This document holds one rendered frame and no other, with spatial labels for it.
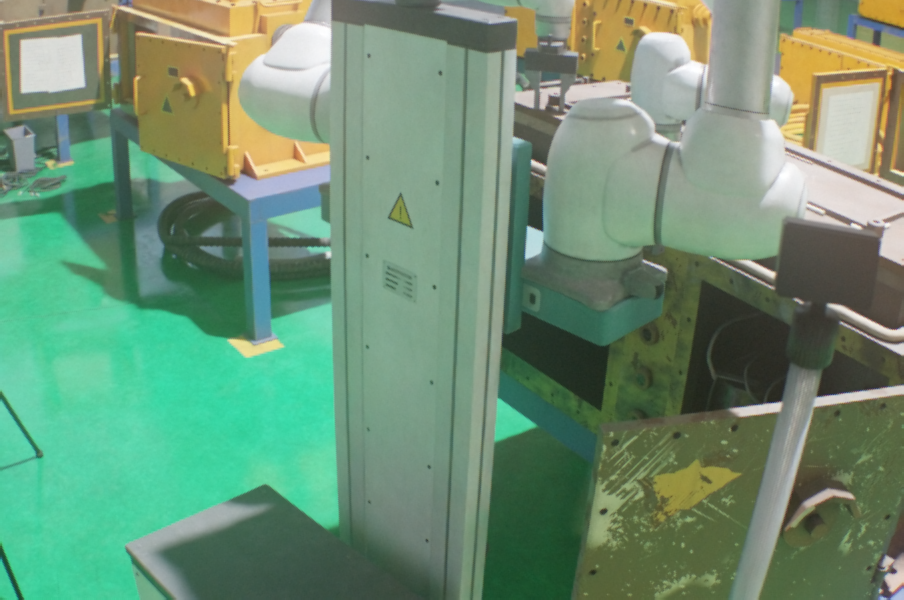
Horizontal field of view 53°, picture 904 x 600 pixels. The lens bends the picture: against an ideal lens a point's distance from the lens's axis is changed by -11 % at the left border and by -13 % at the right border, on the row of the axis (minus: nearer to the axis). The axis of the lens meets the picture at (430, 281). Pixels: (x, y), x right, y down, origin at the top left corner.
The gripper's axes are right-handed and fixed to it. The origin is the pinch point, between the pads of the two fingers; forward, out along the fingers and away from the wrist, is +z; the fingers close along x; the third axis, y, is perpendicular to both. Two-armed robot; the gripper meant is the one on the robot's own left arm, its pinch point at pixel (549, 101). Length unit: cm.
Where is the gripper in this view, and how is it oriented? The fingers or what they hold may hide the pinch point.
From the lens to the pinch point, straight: 254.1
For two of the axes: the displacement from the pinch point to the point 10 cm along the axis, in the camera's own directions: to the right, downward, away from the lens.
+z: -0.2, 9.1, 4.2
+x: -9.8, -1.0, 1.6
